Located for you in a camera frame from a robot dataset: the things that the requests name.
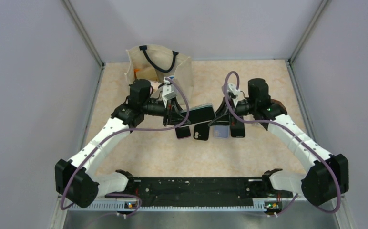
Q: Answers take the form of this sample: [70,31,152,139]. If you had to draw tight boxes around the beige canvas tote bag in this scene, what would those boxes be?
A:
[124,44,194,101]

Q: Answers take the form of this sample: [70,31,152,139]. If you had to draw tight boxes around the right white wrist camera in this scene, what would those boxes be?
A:
[226,83,241,100]

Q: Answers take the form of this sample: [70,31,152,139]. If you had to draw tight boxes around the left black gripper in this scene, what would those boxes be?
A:
[142,96,191,126]

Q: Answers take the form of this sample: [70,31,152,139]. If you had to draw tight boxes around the black smartphone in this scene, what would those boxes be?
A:
[175,126,192,139]

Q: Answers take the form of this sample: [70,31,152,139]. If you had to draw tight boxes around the black phone from lilac case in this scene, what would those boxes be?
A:
[230,122,246,138]

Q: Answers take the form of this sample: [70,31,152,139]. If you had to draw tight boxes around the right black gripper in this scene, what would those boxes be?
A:
[208,95,256,126]

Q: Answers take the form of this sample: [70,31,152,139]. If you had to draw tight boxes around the black phone case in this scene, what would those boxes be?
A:
[193,123,210,141]

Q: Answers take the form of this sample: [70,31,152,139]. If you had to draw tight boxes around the snack packets in bag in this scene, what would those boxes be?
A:
[130,67,165,90]

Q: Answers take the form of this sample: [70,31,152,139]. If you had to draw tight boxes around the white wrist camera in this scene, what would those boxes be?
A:
[226,83,241,100]
[162,78,179,107]

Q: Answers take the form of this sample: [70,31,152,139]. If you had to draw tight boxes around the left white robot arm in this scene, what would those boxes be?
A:
[55,79,158,210]

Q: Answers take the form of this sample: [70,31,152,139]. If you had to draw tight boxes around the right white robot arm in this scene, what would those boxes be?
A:
[218,78,349,210]

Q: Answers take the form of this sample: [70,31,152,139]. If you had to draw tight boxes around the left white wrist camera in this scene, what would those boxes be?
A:
[162,78,179,107]

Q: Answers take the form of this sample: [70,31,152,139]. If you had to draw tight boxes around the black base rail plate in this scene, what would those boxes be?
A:
[122,177,293,208]

